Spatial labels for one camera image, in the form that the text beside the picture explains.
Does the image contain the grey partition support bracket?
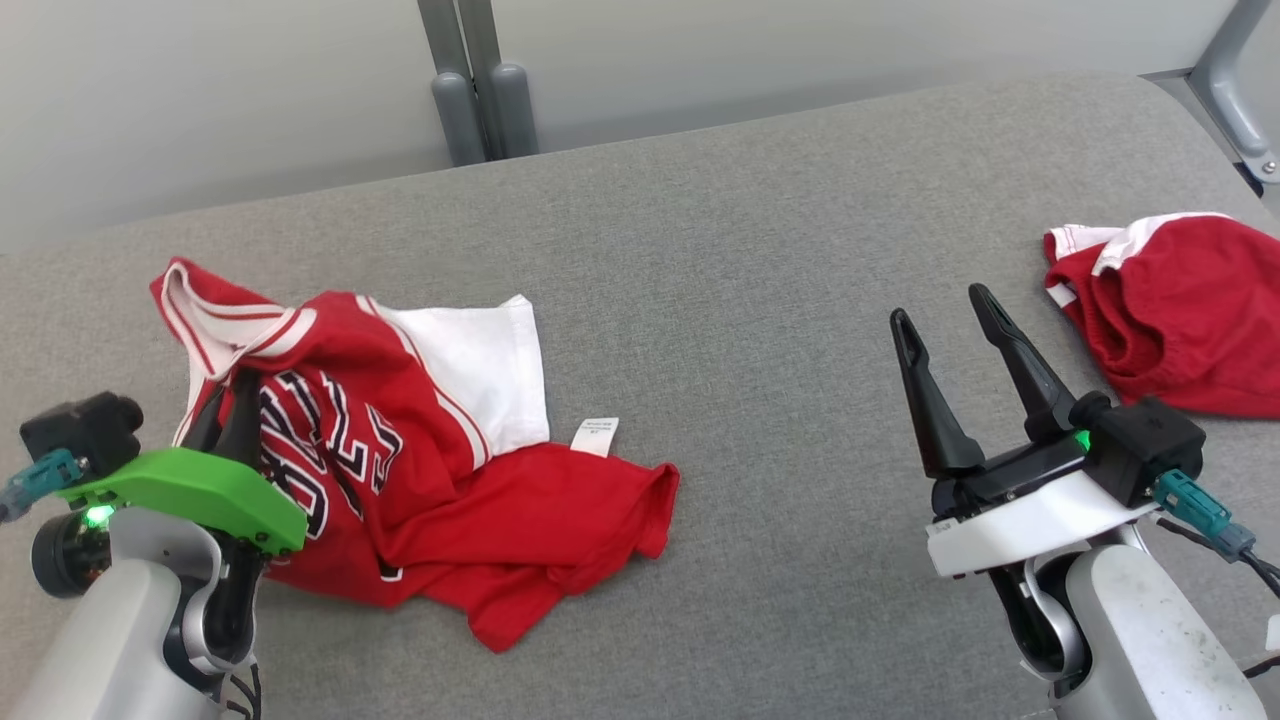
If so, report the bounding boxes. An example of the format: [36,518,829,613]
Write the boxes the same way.
[1140,0,1280,188]

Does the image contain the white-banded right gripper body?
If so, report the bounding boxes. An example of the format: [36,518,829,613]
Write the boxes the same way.
[924,434,1163,580]

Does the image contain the teal-plug left camera cable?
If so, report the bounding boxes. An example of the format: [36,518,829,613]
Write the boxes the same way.
[0,449,88,525]

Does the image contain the teal-plug camera cable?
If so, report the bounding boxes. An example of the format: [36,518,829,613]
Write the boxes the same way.
[1150,469,1280,601]
[0,449,88,525]

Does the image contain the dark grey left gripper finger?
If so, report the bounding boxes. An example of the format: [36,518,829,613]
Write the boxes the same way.
[213,366,265,471]
[183,383,231,453]

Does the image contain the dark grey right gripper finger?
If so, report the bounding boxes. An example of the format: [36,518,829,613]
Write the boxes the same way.
[889,307,988,480]
[967,283,1081,443]

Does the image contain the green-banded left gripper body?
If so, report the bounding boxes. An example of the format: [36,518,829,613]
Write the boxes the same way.
[30,446,310,600]

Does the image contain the grey partition post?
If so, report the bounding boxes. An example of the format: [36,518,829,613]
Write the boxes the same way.
[417,0,489,169]
[457,0,542,162]

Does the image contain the red white basketball jersey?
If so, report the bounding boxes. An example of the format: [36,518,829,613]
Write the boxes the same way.
[150,257,682,654]

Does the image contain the red shorts with white trim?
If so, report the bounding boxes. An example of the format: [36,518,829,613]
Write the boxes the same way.
[1043,211,1280,420]

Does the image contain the teal-plug right camera cable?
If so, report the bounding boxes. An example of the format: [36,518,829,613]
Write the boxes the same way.
[1150,469,1280,601]

